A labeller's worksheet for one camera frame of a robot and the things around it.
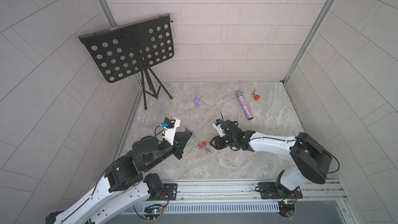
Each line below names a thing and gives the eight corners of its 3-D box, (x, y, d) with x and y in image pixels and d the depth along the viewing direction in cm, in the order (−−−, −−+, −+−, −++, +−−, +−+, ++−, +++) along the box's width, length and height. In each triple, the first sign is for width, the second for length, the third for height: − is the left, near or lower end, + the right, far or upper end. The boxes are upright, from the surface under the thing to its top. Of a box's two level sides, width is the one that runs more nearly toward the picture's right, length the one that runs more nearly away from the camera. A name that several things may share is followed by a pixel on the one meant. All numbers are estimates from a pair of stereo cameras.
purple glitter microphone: (247, 120, 98) (248, 117, 95) (235, 94, 112) (236, 90, 109) (252, 119, 99) (253, 116, 96) (240, 93, 113) (241, 90, 110)
